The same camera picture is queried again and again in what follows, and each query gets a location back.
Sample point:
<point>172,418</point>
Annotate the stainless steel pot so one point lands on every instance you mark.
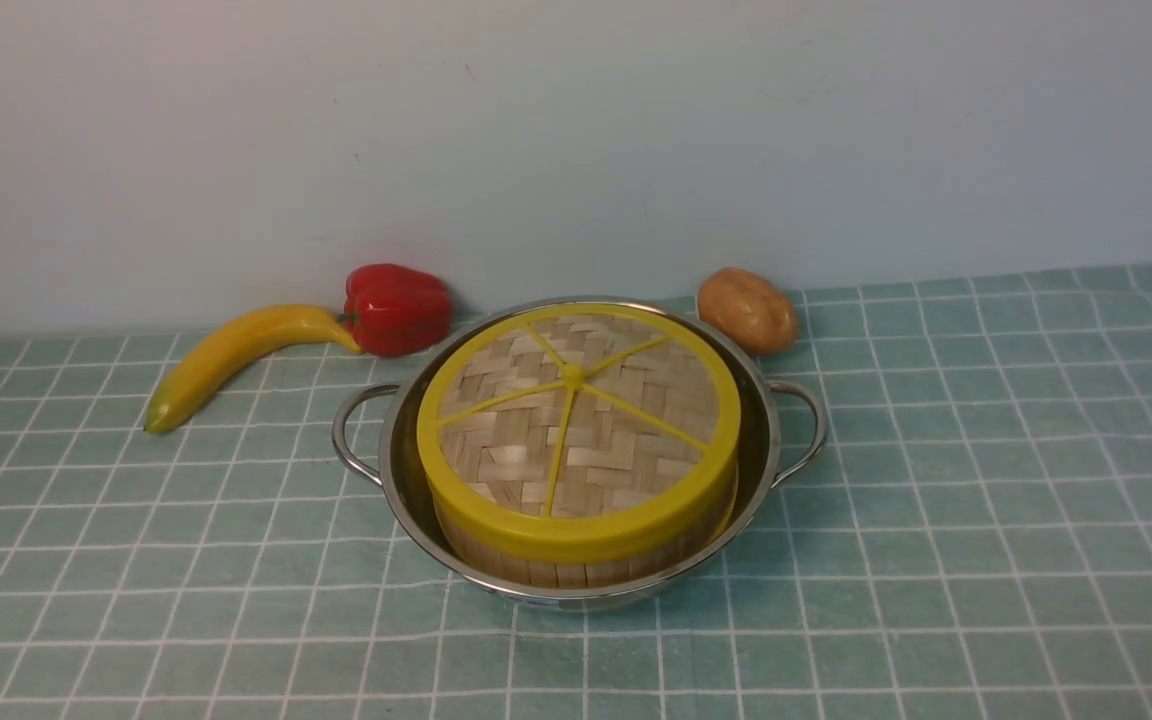
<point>784,426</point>

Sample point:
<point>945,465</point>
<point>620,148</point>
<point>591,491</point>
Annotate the yellow banana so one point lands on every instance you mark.
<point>231,348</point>

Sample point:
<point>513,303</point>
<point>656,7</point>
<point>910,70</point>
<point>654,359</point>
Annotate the green checkered tablecloth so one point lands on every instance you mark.
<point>974,541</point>

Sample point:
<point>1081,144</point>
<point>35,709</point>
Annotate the bamboo steamer basket yellow rim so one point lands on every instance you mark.
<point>588,528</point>

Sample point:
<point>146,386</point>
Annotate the woven bamboo steamer lid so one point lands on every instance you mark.
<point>577,385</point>

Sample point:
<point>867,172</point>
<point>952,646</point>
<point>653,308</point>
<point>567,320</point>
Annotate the red bell pepper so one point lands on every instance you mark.
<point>393,311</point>

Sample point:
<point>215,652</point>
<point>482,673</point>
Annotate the brown potato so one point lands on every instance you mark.
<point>749,310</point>

